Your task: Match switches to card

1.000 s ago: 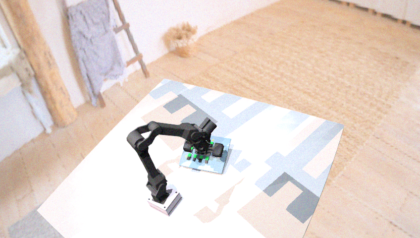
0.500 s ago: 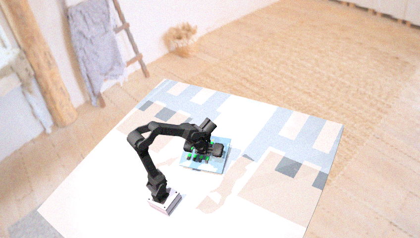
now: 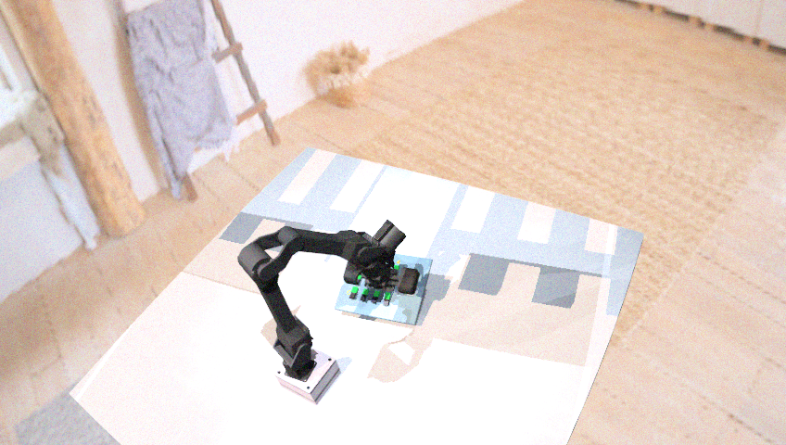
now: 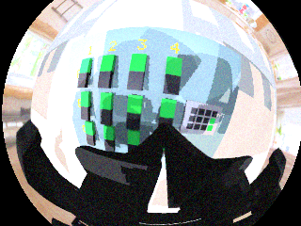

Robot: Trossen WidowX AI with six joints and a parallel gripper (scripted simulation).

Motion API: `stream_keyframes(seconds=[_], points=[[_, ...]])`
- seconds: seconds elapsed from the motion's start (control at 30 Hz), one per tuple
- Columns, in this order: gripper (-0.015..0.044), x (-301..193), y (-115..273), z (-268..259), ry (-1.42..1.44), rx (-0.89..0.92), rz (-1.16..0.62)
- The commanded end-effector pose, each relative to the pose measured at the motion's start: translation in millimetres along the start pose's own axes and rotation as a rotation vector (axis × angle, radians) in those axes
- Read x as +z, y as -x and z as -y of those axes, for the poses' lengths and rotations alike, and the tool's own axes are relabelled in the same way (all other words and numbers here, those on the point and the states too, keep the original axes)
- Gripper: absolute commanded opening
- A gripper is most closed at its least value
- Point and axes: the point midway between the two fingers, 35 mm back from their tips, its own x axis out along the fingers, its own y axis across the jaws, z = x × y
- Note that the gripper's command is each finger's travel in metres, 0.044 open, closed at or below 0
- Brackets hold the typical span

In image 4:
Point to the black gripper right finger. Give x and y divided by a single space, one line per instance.
188 169

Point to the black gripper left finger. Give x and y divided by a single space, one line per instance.
140 167

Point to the light blue switch panel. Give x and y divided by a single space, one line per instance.
124 83

